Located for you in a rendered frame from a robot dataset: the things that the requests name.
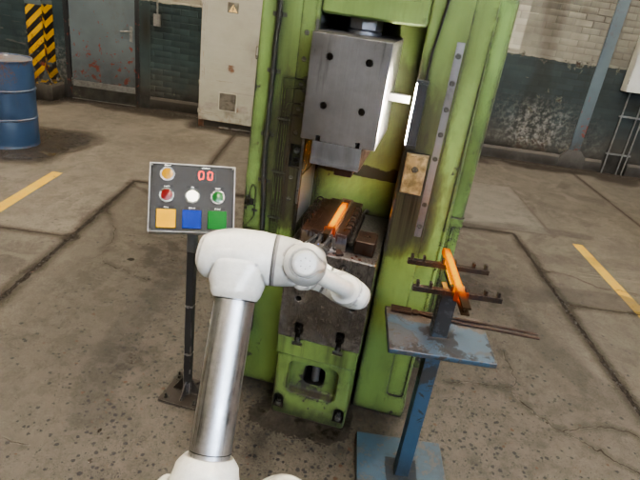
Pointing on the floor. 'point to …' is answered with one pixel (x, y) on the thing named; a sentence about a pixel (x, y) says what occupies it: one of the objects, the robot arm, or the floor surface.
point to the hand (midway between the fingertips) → (327, 234)
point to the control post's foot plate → (176, 392)
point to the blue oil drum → (18, 103)
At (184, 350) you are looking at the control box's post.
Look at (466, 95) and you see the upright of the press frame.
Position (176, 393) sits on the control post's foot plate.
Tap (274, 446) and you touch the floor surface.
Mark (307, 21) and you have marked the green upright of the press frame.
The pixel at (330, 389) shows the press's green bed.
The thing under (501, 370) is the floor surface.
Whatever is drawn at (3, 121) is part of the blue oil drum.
